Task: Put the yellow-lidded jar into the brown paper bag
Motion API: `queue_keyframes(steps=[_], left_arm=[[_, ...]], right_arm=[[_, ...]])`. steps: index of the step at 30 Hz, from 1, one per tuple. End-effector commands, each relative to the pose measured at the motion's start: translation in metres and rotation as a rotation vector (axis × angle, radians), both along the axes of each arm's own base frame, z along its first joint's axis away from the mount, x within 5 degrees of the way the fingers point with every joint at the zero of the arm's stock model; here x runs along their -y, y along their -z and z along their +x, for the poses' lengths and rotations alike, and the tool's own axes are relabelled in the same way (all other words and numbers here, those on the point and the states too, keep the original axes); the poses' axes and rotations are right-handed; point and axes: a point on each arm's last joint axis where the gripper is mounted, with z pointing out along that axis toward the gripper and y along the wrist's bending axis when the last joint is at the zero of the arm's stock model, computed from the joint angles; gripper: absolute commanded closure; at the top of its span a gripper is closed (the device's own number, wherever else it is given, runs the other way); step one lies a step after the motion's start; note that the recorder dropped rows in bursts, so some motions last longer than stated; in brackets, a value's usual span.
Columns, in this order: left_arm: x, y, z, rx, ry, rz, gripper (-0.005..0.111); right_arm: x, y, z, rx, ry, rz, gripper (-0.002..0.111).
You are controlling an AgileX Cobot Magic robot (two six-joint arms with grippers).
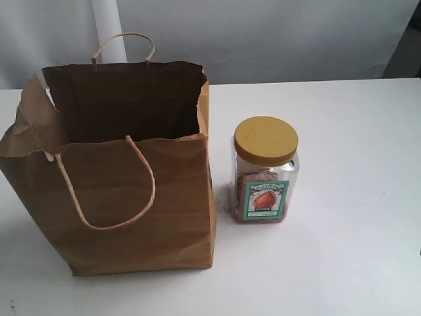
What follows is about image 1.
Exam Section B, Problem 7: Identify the white backdrop curtain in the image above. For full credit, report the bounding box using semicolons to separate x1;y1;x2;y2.
1;1;417;89

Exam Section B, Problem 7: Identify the brown paper bag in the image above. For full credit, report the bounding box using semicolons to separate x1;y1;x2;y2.
1;57;216;276

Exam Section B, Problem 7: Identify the clear jar yellow lid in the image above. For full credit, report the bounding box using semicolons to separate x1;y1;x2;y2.
230;116;299;223

